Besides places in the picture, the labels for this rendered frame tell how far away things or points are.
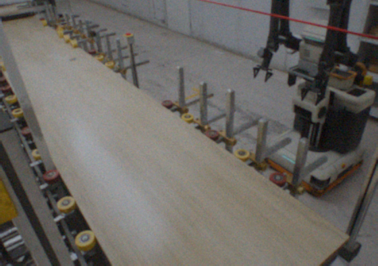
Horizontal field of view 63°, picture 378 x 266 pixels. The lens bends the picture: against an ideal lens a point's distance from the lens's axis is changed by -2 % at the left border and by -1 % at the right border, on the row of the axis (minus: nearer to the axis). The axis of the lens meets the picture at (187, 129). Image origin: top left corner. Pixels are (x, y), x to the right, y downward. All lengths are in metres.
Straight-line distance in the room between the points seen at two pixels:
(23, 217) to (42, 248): 0.06
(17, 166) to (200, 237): 1.04
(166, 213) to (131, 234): 0.18
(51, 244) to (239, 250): 0.94
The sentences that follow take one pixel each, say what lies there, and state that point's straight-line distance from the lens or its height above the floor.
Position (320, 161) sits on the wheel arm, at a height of 0.83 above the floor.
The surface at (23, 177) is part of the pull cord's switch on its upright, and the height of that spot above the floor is 1.75.
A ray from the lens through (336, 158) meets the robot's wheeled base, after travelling 2.84.
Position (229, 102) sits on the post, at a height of 1.10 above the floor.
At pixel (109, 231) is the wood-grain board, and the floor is 0.90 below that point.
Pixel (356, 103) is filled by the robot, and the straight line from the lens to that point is 2.62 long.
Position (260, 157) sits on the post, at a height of 0.87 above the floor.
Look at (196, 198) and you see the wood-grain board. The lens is 1.47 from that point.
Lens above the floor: 1.96
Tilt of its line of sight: 34 degrees down
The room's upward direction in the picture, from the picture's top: 4 degrees counter-clockwise
